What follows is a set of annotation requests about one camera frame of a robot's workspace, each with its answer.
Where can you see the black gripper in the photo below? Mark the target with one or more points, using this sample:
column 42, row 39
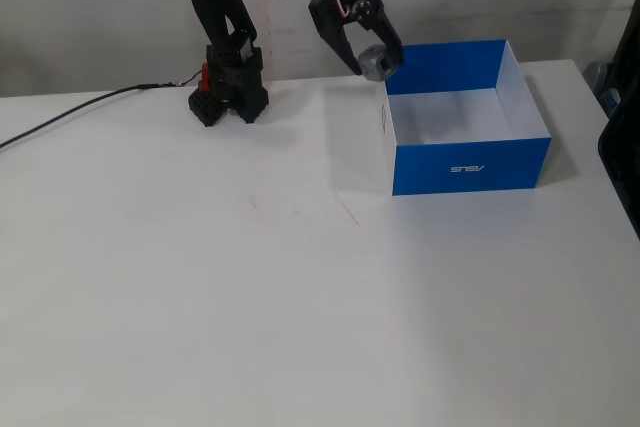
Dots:
column 334, row 31

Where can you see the gray block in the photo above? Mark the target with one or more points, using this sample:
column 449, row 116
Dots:
column 377, row 64

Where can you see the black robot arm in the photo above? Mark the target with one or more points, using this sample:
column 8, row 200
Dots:
column 215, row 7

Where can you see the blue and white cardboard box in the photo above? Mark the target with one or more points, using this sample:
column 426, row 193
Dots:
column 465, row 169

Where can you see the gray plastic object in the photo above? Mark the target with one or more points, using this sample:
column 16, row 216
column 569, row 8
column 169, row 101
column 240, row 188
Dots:
column 600, row 79

